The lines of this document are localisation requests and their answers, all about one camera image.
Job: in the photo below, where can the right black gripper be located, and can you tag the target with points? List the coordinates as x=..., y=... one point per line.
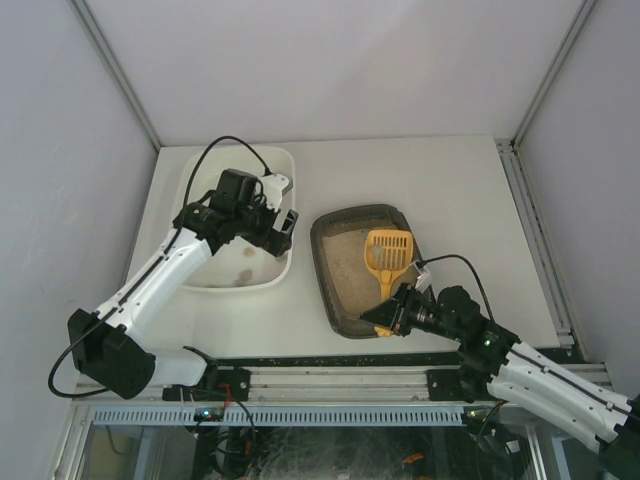
x=398, y=317

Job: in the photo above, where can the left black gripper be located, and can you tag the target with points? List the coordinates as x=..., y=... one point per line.
x=279, y=236

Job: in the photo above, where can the dark brown litter box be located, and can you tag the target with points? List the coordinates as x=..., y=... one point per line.
x=371, y=216

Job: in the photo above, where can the yellow litter scoop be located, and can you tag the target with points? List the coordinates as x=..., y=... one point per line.
x=392, y=268

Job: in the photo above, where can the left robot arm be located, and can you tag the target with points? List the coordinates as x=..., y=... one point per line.
x=107, y=344

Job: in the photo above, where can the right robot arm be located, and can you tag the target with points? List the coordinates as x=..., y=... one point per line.
x=496, y=362

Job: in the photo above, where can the beige litter pellets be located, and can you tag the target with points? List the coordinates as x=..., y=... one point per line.
x=357, y=289

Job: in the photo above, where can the white plastic tub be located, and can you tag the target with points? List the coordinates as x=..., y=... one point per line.
x=222, y=271

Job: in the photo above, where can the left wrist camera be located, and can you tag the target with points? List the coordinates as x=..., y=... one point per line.
x=235, y=189

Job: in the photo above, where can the aluminium mounting rail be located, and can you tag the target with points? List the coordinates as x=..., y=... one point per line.
x=341, y=384

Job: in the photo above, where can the grey slotted cable duct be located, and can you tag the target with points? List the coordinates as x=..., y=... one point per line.
x=281, y=416

